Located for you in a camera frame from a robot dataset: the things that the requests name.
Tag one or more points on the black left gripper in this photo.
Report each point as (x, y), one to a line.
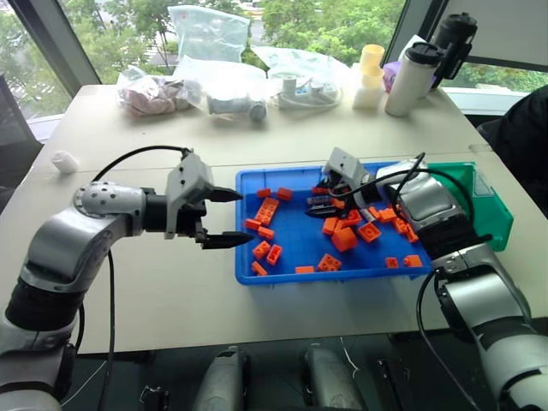
(190, 220)

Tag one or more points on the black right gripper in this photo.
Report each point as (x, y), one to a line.
(338, 190)

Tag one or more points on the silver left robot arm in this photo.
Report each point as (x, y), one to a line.
(64, 240)

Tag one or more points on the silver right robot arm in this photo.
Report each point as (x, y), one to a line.
(432, 201)

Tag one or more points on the blue plastic bin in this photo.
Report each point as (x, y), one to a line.
(299, 240)

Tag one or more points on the green plastic bin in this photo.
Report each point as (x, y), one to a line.
(488, 201)

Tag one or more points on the small orange toy brick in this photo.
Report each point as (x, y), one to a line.
(274, 254)
(284, 193)
(252, 224)
(388, 215)
(263, 193)
(266, 232)
(329, 226)
(338, 204)
(401, 225)
(413, 261)
(412, 235)
(259, 268)
(391, 262)
(374, 212)
(261, 250)

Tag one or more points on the long orange toy brick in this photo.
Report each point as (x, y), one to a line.
(266, 212)

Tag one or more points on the large orange toy brick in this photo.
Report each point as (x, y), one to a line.
(344, 240)

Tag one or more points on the orange four-stud toy brick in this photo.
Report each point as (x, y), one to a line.
(329, 262)

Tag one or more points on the flat orange toy brick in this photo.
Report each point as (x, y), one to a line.
(304, 269)

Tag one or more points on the white foam block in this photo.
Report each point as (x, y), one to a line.
(367, 97)

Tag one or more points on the plastic bag with power strip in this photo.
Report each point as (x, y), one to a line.
(299, 81)

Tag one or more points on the plastic bag with grey device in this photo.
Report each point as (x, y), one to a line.
(231, 94)

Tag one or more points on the cream yellow plastic cup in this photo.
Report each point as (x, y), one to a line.
(371, 80)
(371, 57)

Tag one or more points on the purple box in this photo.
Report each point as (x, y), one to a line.
(390, 77)

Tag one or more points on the plastic bag with pink items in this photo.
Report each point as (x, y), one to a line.
(150, 96)

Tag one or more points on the white travel mug black lid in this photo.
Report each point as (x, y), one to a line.
(406, 81)

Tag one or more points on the grey rounded shape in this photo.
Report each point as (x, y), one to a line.
(331, 381)
(222, 381)

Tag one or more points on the small white plastic cup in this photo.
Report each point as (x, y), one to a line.
(65, 162)

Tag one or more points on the tall clear plastic bag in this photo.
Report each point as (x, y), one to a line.
(207, 32)

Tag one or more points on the black travel tumbler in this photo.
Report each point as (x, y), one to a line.
(454, 47)

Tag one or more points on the black seat back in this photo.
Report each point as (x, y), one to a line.
(522, 141)

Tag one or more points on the black office chair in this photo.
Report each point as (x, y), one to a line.
(15, 141)

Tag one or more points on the white window blind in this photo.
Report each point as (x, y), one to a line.
(505, 30)

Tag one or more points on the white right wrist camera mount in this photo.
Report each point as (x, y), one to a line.
(344, 164)

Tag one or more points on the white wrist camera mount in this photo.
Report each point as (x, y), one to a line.
(188, 180)
(344, 164)

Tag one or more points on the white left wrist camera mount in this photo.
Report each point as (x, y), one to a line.
(188, 180)

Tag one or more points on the black metal bracket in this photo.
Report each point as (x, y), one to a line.
(388, 385)
(153, 398)

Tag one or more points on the dark window frame post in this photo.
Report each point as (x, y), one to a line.
(413, 21)
(55, 43)

